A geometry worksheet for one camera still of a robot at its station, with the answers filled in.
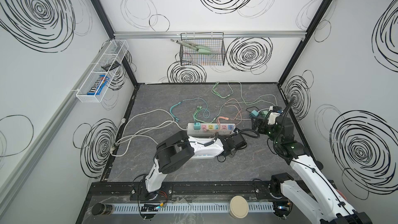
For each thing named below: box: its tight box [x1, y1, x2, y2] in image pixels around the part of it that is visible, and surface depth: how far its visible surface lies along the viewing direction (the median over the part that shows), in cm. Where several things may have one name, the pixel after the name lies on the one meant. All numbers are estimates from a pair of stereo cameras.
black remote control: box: [101, 60, 121, 72], surface depth 82 cm
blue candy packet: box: [87, 74, 110, 96], surface depth 71 cm
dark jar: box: [91, 202, 115, 216], surface depth 64 cm
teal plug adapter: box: [193, 122, 201, 131], surface depth 91 cm
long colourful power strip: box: [186, 122, 236, 137], surface depth 94 cm
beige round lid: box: [229, 195, 250, 219], surface depth 65 cm
